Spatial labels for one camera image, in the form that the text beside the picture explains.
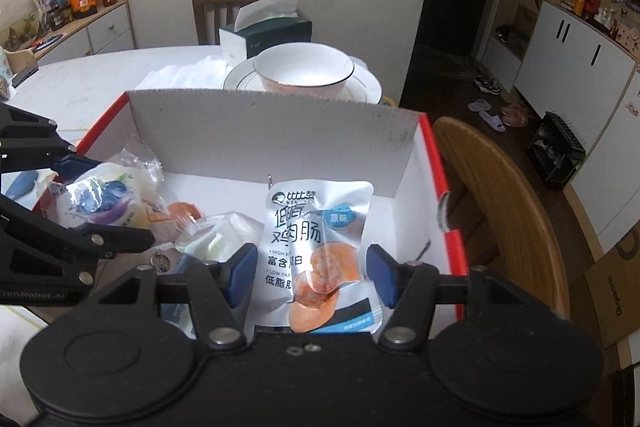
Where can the green white tissue box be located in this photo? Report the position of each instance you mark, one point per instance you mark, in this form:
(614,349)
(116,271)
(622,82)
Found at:
(261,25)

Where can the wooden chair right side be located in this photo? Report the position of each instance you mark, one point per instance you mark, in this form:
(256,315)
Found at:
(502,222)

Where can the blueberry bread packet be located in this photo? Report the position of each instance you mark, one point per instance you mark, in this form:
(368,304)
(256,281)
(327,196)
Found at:
(123,191)

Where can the red cardboard shoe box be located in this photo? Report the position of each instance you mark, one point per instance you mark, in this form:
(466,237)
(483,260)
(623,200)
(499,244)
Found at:
(240,150)

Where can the chicken sausage packet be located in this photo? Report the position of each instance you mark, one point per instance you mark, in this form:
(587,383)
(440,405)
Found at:
(310,269)

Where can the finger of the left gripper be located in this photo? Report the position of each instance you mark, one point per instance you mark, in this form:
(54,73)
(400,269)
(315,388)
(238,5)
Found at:
(110,241)
(27,146)

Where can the tissue pack grey band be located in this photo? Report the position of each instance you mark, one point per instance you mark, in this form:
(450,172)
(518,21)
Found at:
(216,238)

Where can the white wall cabinets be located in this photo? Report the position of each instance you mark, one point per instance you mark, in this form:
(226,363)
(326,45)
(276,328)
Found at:
(582,64)

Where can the white paper napkins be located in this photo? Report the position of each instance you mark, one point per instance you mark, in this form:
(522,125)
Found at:
(208,73)

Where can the white sideboard cabinet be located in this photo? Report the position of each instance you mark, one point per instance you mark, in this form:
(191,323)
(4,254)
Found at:
(108,31)

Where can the white bowl black rim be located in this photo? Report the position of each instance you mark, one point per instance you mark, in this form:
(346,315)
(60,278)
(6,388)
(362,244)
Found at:
(304,68)

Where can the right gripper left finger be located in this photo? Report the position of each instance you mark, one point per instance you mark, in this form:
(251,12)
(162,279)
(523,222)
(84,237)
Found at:
(219,293)

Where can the white plush keychain toy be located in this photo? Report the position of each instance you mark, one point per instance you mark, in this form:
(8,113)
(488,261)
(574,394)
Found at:
(160,262)

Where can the black floor heater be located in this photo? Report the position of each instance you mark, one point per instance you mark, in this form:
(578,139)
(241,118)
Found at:
(556,152)

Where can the wooden chair far side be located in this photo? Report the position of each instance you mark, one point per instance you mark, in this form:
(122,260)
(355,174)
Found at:
(211,15)

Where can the orange mandarin fruit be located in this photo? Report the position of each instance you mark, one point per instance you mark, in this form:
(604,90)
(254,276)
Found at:
(184,215)

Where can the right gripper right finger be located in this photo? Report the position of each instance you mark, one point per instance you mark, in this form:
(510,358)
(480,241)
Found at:
(409,291)

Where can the wooden chair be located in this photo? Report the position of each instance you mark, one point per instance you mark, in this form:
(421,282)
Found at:
(502,222)
(211,15)

